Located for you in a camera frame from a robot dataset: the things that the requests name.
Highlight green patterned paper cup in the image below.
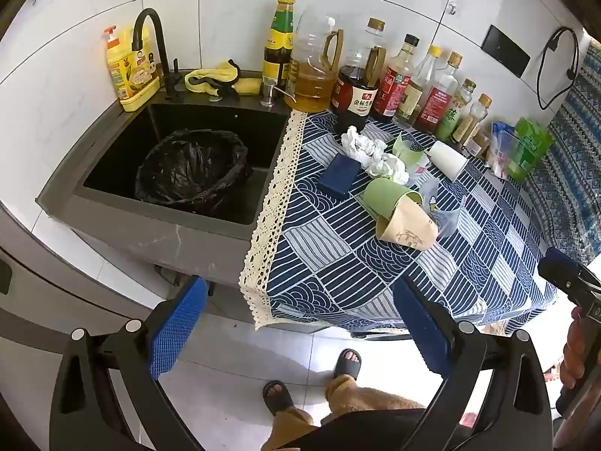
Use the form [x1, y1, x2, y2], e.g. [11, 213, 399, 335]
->
[392, 132, 430, 165]

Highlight white paper cup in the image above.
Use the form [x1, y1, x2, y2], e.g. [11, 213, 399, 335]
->
[428, 140, 470, 182]

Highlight black cable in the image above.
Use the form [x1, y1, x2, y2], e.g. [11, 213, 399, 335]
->
[536, 27, 580, 111]

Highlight yellow cleaning cloth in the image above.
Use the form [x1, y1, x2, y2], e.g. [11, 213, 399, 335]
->
[184, 59, 241, 95]

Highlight green label sauce bottle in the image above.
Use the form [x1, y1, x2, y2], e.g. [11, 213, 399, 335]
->
[262, 0, 296, 92]

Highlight green packet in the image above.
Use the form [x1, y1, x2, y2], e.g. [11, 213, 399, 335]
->
[507, 117, 554, 183]

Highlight black trash bag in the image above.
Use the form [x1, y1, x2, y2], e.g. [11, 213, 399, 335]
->
[134, 128, 254, 214]

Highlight grey cabinet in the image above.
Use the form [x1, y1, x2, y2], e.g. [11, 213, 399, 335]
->
[0, 197, 236, 451]

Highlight red label gold cap bottle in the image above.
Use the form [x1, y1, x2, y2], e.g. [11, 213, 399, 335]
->
[415, 51, 463, 135]

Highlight tan paper cup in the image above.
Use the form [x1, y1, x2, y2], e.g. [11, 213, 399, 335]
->
[376, 192, 439, 251]

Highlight yellow sponge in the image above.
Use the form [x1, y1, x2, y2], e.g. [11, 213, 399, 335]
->
[233, 76, 262, 95]

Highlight large cooking oil bottle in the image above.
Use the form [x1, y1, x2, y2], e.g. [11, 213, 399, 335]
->
[285, 6, 344, 114]

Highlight yellow dish soap bottle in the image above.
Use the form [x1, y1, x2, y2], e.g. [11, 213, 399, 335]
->
[104, 25, 161, 112]

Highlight black garment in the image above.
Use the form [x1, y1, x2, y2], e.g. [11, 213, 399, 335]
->
[291, 406, 470, 451]

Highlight tan fleece pants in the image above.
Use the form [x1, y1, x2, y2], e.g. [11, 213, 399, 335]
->
[263, 375, 426, 451]

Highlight small brown jar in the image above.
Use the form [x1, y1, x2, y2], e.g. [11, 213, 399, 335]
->
[470, 132, 491, 158]

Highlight clear plastic cup with sticker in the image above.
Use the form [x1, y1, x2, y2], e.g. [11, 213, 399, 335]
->
[418, 179, 442, 212]

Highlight blue white patterned tablecloth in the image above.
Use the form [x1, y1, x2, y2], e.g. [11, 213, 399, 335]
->
[239, 109, 559, 332]

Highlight white tissue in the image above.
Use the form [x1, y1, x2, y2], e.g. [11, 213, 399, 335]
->
[366, 153, 410, 185]
[340, 126, 388, 165]

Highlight black slipper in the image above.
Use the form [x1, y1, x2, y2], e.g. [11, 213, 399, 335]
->
[332, 348, 362, 380]
[262, 380, 296, 416]

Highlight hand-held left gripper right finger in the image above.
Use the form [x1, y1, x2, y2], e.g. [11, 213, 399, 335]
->
[392, 275, 555, 451]

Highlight person's right hand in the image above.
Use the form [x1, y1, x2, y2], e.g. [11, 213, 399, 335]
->
[553, 307, 590, 451]

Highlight green label seasoning bottle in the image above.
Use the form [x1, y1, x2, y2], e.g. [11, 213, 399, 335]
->
[436, 78, 476, 144]

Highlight black round object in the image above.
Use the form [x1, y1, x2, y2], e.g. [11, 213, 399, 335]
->
[334, 112, 368, 135]

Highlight chrome soap dispenser pump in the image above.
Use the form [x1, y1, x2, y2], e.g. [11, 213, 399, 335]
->
[260, 81, 297, 108]

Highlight dark soy sauce jug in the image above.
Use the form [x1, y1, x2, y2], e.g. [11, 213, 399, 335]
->
[331, 18, 387, 118]

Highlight clear plastic seasoning bag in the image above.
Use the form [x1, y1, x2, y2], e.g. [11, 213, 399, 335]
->
[486, 121, 517, 179]

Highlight black wall outlet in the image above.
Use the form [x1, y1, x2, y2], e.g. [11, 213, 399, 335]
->
[481, 24, 531, 77]

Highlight blue patterned cloth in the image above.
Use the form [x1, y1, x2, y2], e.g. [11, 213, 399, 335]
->
[521, 40, 601, 268]

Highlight clear yellow cap bottle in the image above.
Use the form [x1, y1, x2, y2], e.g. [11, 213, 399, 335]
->
[393, 45, 442, 127]

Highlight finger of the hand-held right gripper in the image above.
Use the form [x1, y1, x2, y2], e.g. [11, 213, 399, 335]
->
[538, 248, 601, 302]

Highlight small gold cap bottle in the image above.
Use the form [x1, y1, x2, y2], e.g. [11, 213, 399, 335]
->
[453, 94, 493, 148]

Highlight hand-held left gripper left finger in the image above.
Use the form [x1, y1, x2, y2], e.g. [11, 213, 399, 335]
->
[49, 275, 210, 451]

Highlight black kitchen faucet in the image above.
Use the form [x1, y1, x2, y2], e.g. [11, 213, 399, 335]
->
[131, 8, 181, 99]

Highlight dark grey sink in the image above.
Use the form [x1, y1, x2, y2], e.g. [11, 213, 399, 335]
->
[35, 70, 301, 245]

